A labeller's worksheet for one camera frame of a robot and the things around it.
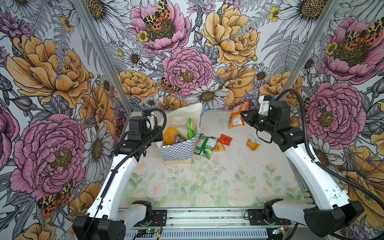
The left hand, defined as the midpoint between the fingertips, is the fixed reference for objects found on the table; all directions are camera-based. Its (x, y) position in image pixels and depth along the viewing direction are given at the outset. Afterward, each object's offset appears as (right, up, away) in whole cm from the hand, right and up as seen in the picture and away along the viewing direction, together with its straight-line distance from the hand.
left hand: (161, 134), depth 76 cm
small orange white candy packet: (+32, -10, +23) cm, 41 cm away
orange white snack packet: (+36, +8, -3) cm, 37 cm away
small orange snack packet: (+55, -10, +24) cm, 61 cm away
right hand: (+37, +8, -6) cm, 39 cm away
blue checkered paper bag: (+10, -10, +1) cm, 14 cm away
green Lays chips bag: (+15, +1, +9) cm, 17 cm away
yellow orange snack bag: (+1, -2, +17) cm, 17 cm away
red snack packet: (+37, -5, +26) cm, 45 cm away
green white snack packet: (+23, -8, +23) cm, 33 cm away
